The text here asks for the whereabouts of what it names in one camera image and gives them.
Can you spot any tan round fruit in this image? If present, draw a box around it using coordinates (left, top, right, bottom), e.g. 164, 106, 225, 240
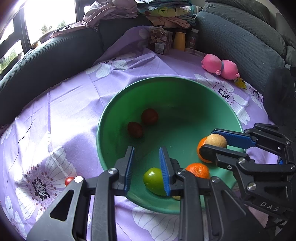
205, 133, 227, 148

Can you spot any purple floral cloth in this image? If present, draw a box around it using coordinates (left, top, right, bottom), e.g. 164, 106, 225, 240
0, 25, 276, 241

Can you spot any stack of folded clothes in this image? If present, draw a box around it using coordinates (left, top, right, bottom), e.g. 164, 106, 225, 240
135, 0, 198, 29

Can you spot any orange mandarin upper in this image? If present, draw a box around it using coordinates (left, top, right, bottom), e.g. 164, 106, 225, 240
197, 136, 213, 163

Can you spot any pink crumpled garment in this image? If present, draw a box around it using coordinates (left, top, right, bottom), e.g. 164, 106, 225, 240
50, 0, 137, 39

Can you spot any dark green sofa back cushion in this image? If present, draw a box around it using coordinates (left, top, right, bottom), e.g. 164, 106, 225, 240
0, 16, 151, 126

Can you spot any pink plush toy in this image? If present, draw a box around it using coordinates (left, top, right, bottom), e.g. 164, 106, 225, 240
201, 54, 240, 80

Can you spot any orange mandarin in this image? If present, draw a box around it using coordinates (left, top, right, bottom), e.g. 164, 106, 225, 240
186, 163, 210, 179
197, 136, 213, 163

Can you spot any green round fruit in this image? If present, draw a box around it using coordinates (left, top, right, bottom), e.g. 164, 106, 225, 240
143, 167, 166, 196

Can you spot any clear packaged snack box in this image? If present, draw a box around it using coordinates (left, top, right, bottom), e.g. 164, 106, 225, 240
148, 28, 173, 55

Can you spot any orange mandarin lower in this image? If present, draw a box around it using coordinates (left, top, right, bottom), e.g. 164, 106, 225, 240
186, 163, 210, 179

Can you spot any green plastic bowl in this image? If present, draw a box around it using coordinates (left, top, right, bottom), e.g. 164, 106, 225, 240
97, 77, 243, 214

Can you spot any dark jar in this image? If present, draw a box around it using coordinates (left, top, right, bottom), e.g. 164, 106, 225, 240
186, 28, 199, 50

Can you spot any dark red cherry tomato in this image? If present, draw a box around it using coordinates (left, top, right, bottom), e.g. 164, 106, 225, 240
141, 108, 159, 125

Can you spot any yellow bottle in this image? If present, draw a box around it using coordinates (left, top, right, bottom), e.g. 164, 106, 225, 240
173, 32, 186, 51

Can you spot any grey sofa side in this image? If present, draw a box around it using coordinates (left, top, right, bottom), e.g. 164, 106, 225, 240
195, 1, 295, 128

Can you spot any yellow toy tag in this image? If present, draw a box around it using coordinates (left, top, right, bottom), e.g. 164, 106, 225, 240
234, 77, 247, 89

